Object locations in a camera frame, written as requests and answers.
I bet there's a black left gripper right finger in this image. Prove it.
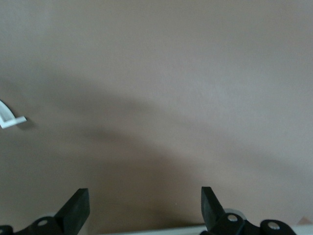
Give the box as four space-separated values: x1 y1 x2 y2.
199 187 296 235

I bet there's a white curved handle piece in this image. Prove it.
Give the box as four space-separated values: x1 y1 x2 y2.
0 99 27 129

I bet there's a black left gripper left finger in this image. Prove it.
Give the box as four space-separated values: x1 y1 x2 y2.
14 188 90 235

